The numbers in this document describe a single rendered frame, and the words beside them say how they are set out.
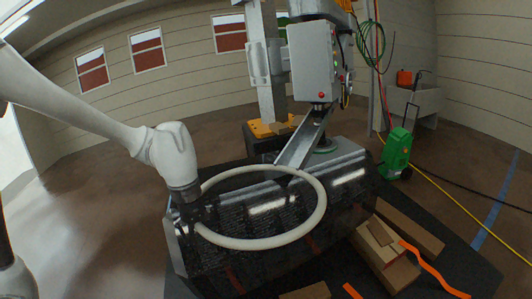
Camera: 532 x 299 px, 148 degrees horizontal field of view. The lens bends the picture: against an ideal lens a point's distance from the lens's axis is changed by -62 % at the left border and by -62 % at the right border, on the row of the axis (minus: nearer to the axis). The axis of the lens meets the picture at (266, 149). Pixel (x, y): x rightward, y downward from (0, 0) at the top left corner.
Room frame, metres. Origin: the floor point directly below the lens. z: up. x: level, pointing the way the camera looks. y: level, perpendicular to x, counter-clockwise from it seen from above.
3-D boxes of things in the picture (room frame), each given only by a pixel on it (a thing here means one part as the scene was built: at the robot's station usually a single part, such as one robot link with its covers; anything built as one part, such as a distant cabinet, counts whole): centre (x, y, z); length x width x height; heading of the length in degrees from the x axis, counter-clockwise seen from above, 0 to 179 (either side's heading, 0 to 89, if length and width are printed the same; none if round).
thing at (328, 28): (0.95, -0.38, 1.37); 0.08 x 0.03 x 0.28; 143
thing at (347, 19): (1.35, -0.55, 1.62); 0.96 x 0.25 x 0.17; 143
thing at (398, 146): (1.67, -1.49, 0.43); 0.35 x 0.35 x 0.87; 87
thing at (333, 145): (1.07, -0.34, 0.84); 0.21 x 0.21 x 0.01
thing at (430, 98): (2.82, -2.90, 0.43); 1.30 x 0.62 x 0.86; 105
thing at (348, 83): (1.09, -0.50, 1.20); 0.15 x 0.10 x 0.15; 143
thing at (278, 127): (1.57, -0.13, 0.81); 0.20 x 0.10 x 0.05; 20
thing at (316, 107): (1.08, -0.34, 1.14); 0.12 x 0.09 x 0.30; 143
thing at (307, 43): (1.14, -0.38, 1.32); 0.36 x 0.22 x 0.45; 143
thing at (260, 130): (1.83, -0.13, 0.76); 0.49 x 0.49 x 0.05; 12
